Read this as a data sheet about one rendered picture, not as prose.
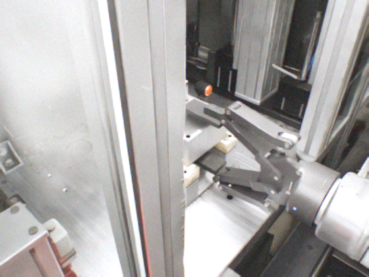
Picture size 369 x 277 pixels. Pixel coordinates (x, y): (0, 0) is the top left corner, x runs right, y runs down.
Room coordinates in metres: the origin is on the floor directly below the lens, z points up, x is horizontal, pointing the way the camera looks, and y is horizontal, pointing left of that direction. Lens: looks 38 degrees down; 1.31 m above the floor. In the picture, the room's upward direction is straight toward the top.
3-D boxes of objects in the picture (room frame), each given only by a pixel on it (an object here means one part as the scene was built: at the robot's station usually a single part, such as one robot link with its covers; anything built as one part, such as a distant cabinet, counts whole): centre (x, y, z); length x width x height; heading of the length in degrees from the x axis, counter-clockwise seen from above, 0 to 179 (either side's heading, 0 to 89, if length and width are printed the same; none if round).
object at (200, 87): (0.52, -0.03, 0.96); 0.03 x 0.03 x 0.12; 48
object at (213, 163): (0.39, -0.03, 0.96); 0.07 x 0.03 x 0.01; 48
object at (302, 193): (0.29, -0.14, 1.00); 0.09 x 0.07 x 0.08; 48
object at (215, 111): (0.37, -0.05, 1.07); 0.05 x 0.01 x 0.03; 48
